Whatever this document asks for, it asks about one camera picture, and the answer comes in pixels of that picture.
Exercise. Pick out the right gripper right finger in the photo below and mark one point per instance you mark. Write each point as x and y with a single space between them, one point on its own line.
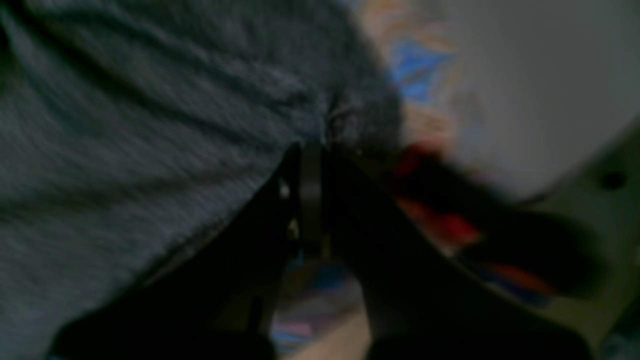
425 305

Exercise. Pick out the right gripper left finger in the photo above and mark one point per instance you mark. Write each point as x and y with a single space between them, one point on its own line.
216 304

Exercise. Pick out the grey t-shirt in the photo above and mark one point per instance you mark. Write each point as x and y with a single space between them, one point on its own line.
130 126

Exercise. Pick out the red clamp bottom right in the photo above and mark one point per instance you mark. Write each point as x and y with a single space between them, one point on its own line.
467 222

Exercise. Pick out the patterned tablecloth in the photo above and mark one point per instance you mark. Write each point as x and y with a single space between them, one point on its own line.
321 313

